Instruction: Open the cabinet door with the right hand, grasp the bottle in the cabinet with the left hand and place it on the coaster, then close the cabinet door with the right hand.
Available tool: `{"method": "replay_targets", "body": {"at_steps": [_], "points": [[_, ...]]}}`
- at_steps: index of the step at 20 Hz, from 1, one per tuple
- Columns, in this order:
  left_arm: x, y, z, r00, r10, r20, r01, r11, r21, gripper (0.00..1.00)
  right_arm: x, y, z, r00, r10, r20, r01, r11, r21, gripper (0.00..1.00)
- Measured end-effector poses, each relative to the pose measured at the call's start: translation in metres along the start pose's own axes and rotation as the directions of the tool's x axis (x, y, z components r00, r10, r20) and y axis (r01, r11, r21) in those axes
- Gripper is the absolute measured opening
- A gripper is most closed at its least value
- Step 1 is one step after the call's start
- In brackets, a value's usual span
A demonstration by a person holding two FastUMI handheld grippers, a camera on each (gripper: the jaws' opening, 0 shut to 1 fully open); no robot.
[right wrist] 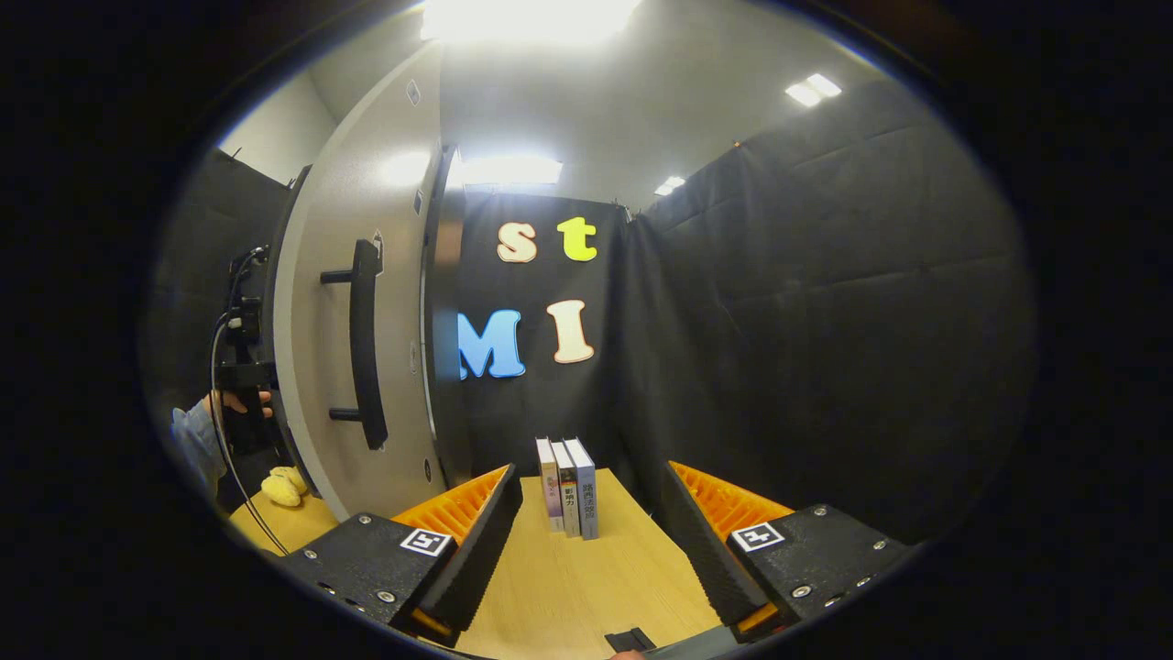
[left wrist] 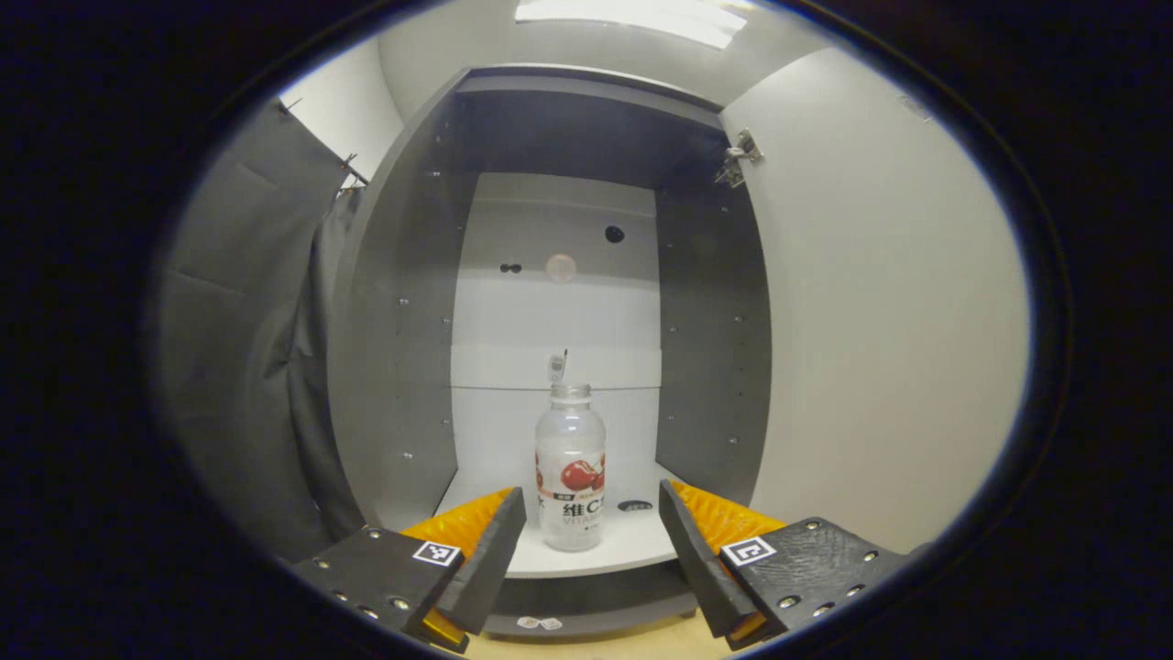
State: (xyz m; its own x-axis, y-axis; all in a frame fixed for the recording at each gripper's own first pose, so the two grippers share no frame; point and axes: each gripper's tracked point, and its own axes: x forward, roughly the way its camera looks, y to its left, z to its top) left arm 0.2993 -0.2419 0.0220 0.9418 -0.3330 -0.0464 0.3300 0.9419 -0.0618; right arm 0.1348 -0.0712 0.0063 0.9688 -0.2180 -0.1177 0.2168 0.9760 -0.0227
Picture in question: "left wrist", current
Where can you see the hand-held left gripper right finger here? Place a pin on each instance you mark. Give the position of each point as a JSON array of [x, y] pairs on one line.
[[696, 559]]

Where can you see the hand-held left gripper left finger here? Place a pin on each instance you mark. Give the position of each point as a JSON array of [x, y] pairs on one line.
[[486, 568]]

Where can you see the clear plastic bottle red label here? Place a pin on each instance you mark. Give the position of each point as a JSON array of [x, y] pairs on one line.
[[570, 440]]

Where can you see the dark grey cabinet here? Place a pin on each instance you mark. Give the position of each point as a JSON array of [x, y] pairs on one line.
[[403, 367]]

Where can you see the light grey cabinet door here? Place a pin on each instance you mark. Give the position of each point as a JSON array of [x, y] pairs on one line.
[[898, 321]]

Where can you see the white cabinet shelf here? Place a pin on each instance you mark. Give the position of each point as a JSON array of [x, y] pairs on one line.
[[632, 543]]

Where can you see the metal door hinge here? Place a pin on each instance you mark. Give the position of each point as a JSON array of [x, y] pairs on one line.
[[740, 151]]

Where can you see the black backdrop cloth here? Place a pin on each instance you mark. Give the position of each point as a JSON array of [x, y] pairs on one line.
[[238, 348]]

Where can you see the ceiling light panel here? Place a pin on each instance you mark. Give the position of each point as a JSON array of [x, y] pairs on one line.
[[632, 18]]

